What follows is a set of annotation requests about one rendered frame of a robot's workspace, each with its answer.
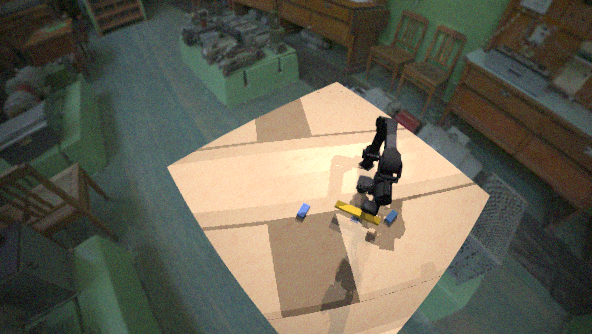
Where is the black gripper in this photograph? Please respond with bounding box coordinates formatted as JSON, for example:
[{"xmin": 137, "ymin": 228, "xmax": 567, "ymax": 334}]
[{"xmin": 361, "ymin": 172, "xmax": 380, "ymax": 216}]

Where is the yellow bar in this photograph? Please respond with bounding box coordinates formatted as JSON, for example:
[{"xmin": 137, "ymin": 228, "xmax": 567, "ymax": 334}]
[{"xmin": 334, "ymin": 200, "xmax": 381, "ymax": 226}]

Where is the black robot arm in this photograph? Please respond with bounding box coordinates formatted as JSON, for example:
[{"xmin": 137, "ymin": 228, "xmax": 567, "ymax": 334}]
[{"xmin": 355, "ymin": 115, "xmax": 403, "ymax": 206}]

